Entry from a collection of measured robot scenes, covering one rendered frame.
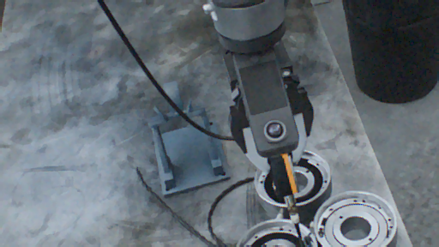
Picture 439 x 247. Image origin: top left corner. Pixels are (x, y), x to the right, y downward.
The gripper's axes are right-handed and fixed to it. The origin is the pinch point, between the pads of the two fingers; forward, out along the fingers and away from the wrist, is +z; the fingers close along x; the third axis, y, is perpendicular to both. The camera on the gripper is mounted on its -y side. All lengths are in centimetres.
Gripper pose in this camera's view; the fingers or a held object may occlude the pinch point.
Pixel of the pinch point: (280, 165)
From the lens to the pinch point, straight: 86.7
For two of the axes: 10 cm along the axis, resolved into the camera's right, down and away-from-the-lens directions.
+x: -9.6, 2.6, -0.8
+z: 1.3, 7.1, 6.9
